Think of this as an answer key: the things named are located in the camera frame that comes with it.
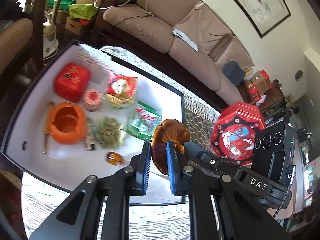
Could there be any green seed packet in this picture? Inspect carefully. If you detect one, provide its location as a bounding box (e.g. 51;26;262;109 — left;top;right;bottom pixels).
129;101;162;130
139;116;162;140

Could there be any pink round cake ornament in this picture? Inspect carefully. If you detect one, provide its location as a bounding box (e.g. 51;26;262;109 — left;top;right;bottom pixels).
83;89;103;112

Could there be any orange persimmon jar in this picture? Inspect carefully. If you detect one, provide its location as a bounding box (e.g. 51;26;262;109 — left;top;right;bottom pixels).
49;102;87;145

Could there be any green bag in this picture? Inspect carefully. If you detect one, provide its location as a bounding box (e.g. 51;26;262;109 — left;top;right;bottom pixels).
69;3;98;20

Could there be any green-gold flower dish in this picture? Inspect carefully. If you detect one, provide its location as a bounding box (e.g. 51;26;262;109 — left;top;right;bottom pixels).
95;116;127;149

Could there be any printed sticker sheet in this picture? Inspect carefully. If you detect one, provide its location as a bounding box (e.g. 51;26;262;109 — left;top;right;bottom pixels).
76;49;110;68

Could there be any beige sofa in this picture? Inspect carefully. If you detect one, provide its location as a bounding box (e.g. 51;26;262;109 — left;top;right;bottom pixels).
103;1;254;105

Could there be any dark wooden chair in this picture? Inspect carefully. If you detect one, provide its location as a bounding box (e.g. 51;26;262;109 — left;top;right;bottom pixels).
0;0;49;80

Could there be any dark blue cushion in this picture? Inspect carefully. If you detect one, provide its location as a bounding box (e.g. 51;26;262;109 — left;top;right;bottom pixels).
223;61;246;87

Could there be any stack of red boxes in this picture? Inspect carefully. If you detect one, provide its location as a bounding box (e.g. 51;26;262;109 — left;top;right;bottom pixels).
244;69;272;100

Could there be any black box with white inside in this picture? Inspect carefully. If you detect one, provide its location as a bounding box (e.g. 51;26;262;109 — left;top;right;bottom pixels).
0;39;185;207

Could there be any red tea box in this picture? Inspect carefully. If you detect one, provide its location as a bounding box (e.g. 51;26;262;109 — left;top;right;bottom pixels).
54;63;91;103

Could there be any wooden tea scoop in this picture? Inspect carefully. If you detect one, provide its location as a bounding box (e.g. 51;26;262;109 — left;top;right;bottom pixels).
41;101;55;154

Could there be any small amber glass piece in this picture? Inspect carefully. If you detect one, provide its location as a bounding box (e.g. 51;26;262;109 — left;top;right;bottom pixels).
106;151;125;167

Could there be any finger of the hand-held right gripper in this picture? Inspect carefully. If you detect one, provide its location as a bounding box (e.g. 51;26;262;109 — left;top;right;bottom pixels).
184;141;252;179

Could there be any white paper strip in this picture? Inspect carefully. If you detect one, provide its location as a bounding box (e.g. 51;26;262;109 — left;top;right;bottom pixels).
172;29;198;52

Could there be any framed wall painting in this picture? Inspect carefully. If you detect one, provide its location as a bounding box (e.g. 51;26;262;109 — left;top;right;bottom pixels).
212;0;292;38

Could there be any patterned sachet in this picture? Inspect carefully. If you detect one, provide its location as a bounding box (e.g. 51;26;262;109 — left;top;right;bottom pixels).
85;117;97;151

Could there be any gold foil packet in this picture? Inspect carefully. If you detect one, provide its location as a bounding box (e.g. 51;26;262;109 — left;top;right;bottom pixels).
105;93;135;108

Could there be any red octagonal gift box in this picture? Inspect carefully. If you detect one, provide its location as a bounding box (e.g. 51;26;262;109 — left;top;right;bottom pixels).
210;102;266;168

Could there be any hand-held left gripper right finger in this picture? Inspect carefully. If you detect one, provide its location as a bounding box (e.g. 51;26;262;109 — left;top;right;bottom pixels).
166;141;292;240

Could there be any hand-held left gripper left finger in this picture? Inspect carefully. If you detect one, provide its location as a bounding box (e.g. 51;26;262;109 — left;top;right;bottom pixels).
29;141;152;240

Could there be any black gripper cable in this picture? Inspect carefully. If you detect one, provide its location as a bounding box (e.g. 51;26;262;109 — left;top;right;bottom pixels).
272;192;292;219

